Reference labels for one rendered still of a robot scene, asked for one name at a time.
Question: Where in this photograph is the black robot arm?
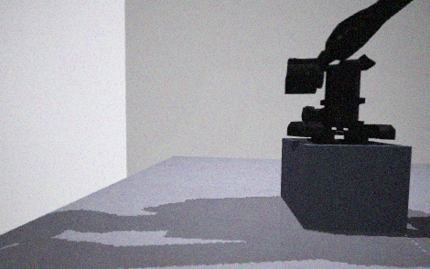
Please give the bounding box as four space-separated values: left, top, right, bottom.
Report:
285 0 413 122

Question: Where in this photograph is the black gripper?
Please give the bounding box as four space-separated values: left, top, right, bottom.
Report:
287 91 396 145

